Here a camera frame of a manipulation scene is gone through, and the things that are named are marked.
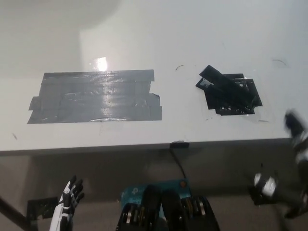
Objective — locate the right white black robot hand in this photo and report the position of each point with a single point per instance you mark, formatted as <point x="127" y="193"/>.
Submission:
<point x="297" y="134"/>

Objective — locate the black tape patch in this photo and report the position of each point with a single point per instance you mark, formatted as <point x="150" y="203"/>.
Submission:
<point x="216" y="103"/>

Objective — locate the grey duct tape patch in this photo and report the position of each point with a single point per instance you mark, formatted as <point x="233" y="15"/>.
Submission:
<point x="96" y="98"/>

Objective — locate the teal router box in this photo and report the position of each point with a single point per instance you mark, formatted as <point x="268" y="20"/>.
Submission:
<point x="134" y="190"/>

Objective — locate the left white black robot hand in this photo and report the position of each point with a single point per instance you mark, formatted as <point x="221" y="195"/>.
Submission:
<point x="65" y="207"/>

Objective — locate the black stapler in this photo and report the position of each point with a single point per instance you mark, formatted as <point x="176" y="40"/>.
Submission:
<point x="226" y="83"/>

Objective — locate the black table leg bar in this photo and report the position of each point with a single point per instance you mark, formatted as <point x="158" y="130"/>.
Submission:
<point x="14" y="213"/>

